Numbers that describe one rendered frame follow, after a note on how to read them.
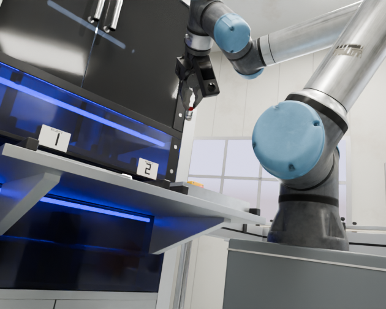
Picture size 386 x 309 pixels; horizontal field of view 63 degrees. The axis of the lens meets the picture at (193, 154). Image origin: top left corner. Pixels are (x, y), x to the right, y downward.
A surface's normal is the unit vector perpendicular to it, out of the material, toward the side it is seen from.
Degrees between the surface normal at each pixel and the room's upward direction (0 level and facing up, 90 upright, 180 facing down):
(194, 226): 90
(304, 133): 96
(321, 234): 72
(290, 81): 90
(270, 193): 90
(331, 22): 110
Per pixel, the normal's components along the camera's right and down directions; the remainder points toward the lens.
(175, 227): -0.72, -0.29
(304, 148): -0.57, -0.21
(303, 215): -0.32, -0.59
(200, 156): -0.35, -0.32
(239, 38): 0.47, 0.69
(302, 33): -0.47, 0.03
